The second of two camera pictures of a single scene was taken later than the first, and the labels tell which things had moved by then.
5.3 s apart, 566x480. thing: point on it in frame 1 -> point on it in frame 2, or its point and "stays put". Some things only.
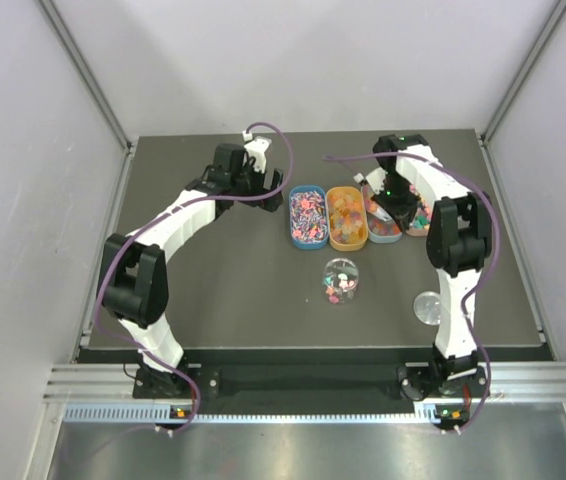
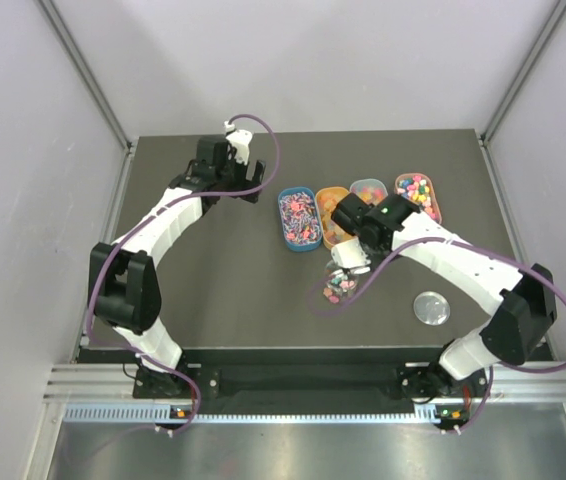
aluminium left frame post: x=86 y=73 stays put
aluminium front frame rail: x=540 y=380 stays put
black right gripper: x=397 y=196 -> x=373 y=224
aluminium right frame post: x=526 y=69 stays put
